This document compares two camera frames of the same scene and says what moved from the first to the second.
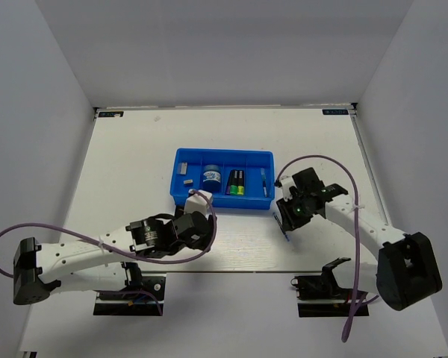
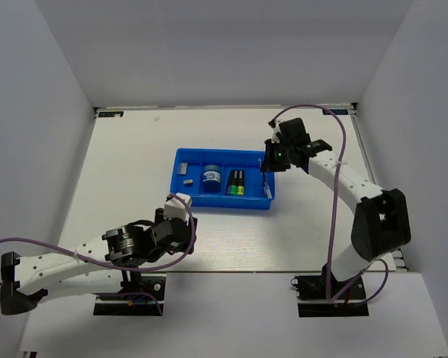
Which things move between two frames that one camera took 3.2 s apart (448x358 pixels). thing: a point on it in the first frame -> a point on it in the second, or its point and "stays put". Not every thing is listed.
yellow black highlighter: (240, 183) stays put
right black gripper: (289, 221) -> (269, 165)
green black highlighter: (234, 182) stays put
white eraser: (181, 168) stays put
